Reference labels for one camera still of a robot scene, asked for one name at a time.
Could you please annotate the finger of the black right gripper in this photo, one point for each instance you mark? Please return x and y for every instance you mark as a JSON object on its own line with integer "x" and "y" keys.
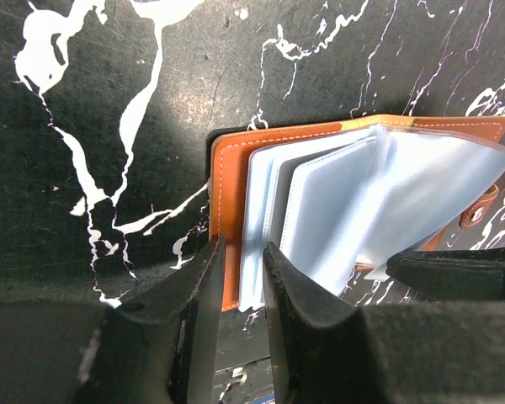
{"x": 469, "y": 275}

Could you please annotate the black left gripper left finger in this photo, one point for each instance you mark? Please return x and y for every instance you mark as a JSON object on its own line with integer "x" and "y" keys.
{"x": 158, "y": 348}

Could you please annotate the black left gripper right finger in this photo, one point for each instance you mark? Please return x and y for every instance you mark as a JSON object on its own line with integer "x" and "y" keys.
{"x": 324, "y": 350}

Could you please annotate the orange leather card holder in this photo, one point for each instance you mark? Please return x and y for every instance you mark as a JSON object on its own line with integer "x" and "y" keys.
{"x": 346, "y": 195}

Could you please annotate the black base rail with mounts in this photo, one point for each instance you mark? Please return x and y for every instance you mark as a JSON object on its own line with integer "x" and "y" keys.
{"x": 243, "y": 371}

